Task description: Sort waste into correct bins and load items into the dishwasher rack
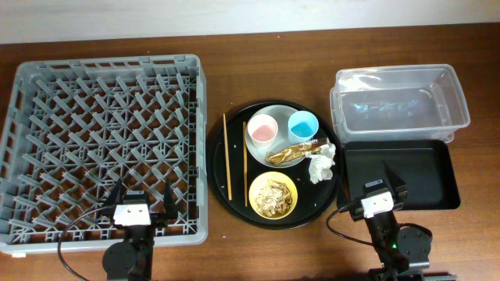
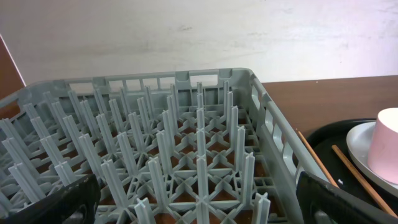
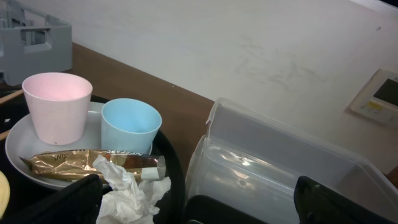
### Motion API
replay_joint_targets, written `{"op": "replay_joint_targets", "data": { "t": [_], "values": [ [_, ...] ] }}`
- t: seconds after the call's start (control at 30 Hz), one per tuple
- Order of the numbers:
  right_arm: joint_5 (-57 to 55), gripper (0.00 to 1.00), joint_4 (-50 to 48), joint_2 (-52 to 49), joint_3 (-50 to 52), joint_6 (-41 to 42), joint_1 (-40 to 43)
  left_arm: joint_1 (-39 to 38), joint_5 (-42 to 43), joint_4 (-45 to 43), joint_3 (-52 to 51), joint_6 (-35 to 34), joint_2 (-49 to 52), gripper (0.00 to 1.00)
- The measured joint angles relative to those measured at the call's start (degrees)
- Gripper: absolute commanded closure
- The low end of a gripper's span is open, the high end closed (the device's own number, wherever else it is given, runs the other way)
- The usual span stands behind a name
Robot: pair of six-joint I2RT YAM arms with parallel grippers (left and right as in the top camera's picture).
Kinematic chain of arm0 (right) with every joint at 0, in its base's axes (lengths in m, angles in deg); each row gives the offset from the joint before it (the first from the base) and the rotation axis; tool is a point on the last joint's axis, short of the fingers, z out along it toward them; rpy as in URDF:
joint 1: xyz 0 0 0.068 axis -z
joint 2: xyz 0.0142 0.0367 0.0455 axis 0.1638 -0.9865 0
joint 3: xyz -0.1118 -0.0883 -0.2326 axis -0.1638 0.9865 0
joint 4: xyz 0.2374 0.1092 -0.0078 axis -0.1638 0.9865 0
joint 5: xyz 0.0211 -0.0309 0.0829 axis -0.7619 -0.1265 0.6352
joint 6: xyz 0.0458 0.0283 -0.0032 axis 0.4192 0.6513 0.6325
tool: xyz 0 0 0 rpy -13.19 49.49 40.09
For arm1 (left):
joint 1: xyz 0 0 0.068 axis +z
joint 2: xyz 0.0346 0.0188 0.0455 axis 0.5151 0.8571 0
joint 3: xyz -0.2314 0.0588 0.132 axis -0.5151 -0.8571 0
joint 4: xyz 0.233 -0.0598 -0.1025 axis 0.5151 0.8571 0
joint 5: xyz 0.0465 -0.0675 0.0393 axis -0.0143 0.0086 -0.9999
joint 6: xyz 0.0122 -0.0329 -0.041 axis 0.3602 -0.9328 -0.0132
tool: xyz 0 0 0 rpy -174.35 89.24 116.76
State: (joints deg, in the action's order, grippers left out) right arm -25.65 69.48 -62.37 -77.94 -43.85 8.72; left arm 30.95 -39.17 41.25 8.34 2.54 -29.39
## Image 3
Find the white round plate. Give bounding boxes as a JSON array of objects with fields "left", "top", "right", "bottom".
[{"left": 6, "top": 102, "right": 103, "bottom": 190}]

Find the clear plastic waste bin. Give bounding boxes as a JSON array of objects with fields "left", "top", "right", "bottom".
[{"left": 186, "top": 98, "right": 397, "bottom": 223}]

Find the white tissue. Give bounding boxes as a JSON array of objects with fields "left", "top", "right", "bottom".
[{"left": 93, "top": 156, "right": 171, "bottom": 224}]

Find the white wall control panel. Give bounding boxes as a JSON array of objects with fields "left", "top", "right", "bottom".
[{"left": 348, "top": 69, "right": 397, "bottom": 128}]

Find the grey dishwasher rack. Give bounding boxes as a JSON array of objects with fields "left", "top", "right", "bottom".
[{"left": 1, "top": 1, "right": 73, "bottom": 86}]

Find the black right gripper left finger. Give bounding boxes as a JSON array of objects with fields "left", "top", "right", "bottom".
[{"left": 1, "top": 174, "right": 103, "bottom": 224}]

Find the gold coffee sachet wrapper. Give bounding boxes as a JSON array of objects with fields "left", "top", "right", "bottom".
[{"left": 22, "top": 149, "right": 167, "bottom": 181}]

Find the blue plastic cup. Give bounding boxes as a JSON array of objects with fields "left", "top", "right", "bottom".
[{"left": 101, "top": 98, "right": 162, "bottom": 154}]

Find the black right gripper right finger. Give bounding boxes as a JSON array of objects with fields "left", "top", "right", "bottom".
[{"left": 294, "top": 176, "right": 394, "bottom": 224}]

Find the yellow bowl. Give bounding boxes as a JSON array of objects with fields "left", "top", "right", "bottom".
[{"left": 0, "top": 172, "right": 10, "bottom": 217}]

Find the wooden chopstick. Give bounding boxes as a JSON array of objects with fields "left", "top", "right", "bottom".
[
  {"left": 0, "top": 130, "right": 10, "bottom": 141},
  {"left": 0, "top": 90, "right": 24, "bottom": 104}
]

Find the pink plastic cup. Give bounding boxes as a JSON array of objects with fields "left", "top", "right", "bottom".
[{"left": 22, "top": 72, "right": 93, "bottom": 145}]

